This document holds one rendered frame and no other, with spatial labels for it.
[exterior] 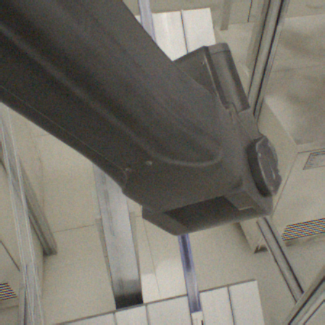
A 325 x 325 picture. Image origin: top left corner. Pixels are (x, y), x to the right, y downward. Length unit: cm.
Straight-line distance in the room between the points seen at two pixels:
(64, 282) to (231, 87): 119
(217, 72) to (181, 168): 14
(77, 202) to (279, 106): 94
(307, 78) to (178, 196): 103
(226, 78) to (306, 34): 116
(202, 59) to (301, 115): 78
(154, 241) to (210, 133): 127
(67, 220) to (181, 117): 139
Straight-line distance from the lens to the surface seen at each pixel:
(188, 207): 22
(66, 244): 147
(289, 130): 98
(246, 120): 29
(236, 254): 143
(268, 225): 115
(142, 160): 16
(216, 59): 29
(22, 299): 105
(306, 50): 134
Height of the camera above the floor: 124
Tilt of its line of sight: 48 degrees down
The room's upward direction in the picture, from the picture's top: straight up
